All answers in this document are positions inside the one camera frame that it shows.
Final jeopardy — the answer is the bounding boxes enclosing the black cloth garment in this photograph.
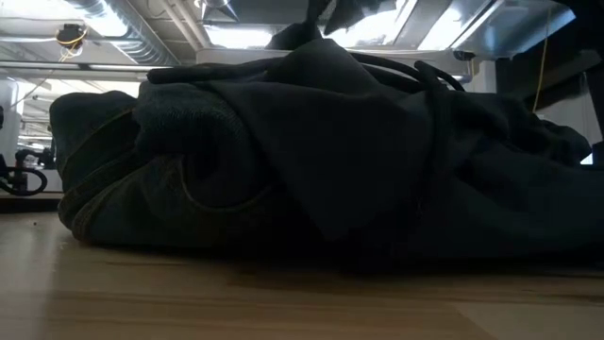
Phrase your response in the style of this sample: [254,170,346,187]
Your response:
[265,0,400,52]

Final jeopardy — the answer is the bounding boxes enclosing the dark blue denim jeans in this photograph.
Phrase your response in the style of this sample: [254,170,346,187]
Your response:
[48,89,331,250]

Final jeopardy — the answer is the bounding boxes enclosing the dark knit garment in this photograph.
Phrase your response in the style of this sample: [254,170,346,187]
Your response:
[134,80,251,161]

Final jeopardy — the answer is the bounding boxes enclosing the silver metal ceiling cone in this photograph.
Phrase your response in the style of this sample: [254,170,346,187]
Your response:
[194,0,241,23]

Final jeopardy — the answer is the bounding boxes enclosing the black ceiling device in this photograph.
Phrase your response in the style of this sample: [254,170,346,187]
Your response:
[55,22,91,51]

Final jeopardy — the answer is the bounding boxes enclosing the yellow cable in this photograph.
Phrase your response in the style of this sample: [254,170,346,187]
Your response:
[531,6,553,114]

